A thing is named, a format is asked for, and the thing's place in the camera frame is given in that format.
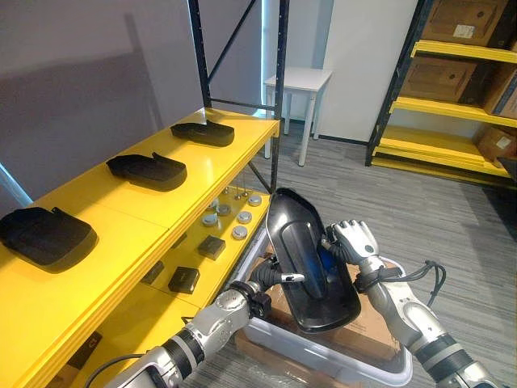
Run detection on yellow shelf rack black posts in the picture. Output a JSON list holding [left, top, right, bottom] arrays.
[[0, 0, 292, 388]]

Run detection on glossy black plastic housing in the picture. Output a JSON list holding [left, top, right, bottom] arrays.
[[266, 188, 363, 335]]

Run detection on yellow storage rack with boxes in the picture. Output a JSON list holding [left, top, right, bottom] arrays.
[[364, 0, 517, 188]]

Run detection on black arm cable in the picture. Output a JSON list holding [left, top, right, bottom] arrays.
[[83, 352, 147, 388], [403, 259, 448, 309]]

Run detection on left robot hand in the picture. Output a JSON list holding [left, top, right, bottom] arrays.
[[250, 258, 307, 294]]

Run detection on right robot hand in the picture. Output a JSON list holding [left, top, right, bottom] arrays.
[[320, 219, 384, 269]]

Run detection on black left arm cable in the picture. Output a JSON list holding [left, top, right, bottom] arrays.
[[83, 352, 147, 388]]

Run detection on white square table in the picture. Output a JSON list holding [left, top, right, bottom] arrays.
[[263, 66, 334, 167]]

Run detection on brown cardboard box white label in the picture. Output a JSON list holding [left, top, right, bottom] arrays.
[[476, 126, 517, 167]]

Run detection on white plastic bin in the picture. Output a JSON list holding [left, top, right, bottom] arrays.
[[233, 228, 414, 386]]

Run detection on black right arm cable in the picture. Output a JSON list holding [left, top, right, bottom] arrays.
[[403, 259, 448, 309]]

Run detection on small black square box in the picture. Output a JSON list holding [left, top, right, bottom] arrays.
[[197, 235, 226, 260], [167, 266, 201, 294]]

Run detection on brown cardboard box blue label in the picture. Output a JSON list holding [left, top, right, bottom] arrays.
[[481, 67, 517, 119]]

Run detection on matte black plastic housing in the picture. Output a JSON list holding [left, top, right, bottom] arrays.
[[105, 151, 188, 193], [0, 206, 99, 275], [170, 120, 236, 148]]

